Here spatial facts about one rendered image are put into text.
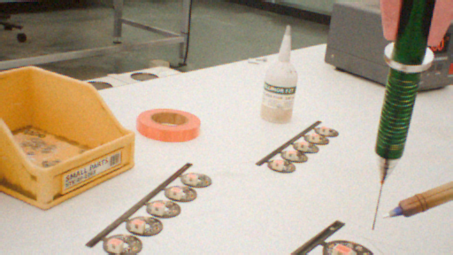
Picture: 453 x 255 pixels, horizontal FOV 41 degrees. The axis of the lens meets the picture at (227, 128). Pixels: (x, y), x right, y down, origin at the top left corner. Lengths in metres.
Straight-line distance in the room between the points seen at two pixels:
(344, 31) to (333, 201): 0.42
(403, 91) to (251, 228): 0.23
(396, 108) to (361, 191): 0.29
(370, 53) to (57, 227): 0.54
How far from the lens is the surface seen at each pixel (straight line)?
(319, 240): 0.30
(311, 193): 0.49
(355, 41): 0.85
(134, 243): 0.40
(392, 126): 0.23
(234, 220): 0.43
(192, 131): 0.56
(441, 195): 0.28
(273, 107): 0.63
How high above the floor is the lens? 0.96
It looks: 21 degrees down
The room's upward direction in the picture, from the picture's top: 7 degrees clockwise
